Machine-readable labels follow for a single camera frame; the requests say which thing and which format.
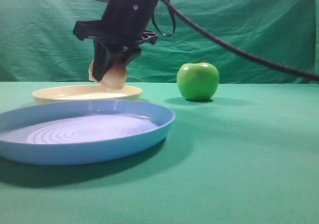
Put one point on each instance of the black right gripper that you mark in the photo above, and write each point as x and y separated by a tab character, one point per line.
124	25

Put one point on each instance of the pink and cream bread bun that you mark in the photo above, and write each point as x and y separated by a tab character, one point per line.
114	78

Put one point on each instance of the yellow plate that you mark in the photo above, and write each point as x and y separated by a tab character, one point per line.
85	92

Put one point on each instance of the blue plate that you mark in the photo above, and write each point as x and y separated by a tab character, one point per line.
82	132

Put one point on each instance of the green tablecloth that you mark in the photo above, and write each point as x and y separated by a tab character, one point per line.
249	156

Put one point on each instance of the green apple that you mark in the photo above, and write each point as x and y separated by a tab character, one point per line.
197	81

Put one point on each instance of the green backdrop curtain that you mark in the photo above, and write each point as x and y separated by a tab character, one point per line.
37	43

